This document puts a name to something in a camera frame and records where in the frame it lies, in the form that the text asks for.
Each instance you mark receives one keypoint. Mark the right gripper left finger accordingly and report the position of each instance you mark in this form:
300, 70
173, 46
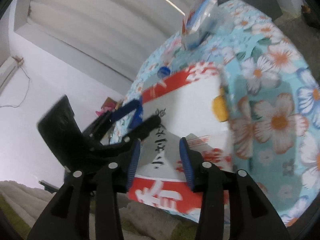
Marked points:
67, 214

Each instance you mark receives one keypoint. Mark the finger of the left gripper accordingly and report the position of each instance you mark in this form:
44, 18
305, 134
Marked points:
125, 110
137, 118

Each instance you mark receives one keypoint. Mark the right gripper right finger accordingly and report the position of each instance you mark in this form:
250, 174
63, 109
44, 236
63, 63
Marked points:
252, 216

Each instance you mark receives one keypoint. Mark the red white paper bag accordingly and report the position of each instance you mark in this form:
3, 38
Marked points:
191, 106

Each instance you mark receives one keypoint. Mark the clear plastic cup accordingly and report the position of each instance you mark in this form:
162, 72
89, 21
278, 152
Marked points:
218, 21

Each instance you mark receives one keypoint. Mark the white curtain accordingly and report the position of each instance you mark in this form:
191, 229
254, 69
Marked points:
120, 34

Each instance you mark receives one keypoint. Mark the floral blue quilt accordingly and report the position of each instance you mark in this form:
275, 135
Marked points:
274, 101

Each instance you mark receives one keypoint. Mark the dark cardboard box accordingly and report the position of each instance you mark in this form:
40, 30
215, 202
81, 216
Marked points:
310, 17

